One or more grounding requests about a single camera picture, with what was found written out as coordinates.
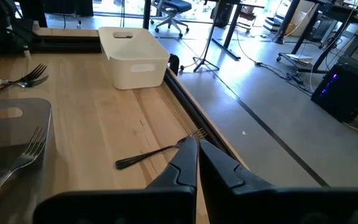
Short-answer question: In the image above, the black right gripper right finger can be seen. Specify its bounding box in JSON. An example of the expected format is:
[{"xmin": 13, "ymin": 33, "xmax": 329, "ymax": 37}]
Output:
[{"xmin": 198, "ymin": 139, "xmax": 358, "ymax": 224}]

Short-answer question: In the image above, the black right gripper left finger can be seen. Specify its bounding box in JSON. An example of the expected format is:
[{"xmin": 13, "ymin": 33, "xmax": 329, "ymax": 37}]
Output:
[{"xmin": 32, "ymin": 136, "xmax": 198, "ymax": 224}]

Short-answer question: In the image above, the wooden-handled fork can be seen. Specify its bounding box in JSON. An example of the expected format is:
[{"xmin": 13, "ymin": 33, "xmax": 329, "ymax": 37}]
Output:
[{"xmin": 0, "ymin": 126, "xmax": 48, "ymax": 214}]

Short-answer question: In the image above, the black computer tower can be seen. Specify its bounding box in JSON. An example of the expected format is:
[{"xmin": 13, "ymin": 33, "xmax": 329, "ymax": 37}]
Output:
[{"xmin": 310, "ymin": 55, "xmax": 358, "ymax": 123}]

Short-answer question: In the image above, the white plastic bin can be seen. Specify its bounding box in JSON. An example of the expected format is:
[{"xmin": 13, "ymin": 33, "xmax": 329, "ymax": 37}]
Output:
[{"xmin": 98, "ymin": 26, "xmax": 171, "ymax": 91}]

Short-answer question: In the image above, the black tripod stand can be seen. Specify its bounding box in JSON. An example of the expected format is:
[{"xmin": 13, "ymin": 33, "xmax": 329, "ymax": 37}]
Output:
[{"xmin": 193, "ymin": 0, "xmax": 227, "ymax": 73}]

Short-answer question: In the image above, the smoky grey plastic bin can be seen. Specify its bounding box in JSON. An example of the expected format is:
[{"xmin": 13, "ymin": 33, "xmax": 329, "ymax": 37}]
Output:
[{"xmin": 0, "ymin": 98, "xmax": 57, "ymax": 224}]

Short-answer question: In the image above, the black-legged desk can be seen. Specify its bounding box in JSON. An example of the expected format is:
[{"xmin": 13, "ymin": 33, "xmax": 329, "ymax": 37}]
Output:
[{"xmin": 211, "ymin": 0, "xmax": 266, "ymax": 61}]

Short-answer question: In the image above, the office chair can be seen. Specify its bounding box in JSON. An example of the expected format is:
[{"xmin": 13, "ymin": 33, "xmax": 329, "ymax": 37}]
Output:
[{"xmin": 150, "ymin": 0, "xmax": 193, "ymax": 39}]

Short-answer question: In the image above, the dark cluttered desk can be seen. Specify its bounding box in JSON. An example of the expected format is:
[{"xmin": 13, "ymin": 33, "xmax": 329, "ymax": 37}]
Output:
[{"xmin": 274, "ymin": 0, "xmax": 358, "ymax": 75}]

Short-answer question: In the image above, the floor cable bundle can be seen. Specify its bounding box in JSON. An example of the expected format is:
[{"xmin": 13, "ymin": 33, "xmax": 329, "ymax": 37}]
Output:
[{"xmin": 236, "ymin": 27, "xmax": 315, "ymax": 94}]

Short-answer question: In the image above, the black frame clamp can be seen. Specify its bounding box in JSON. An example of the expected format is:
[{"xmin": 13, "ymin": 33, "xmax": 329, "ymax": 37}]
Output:
[{"xmin": 168, "ymin": 54, "xmax": 180, "ymax": 76}]

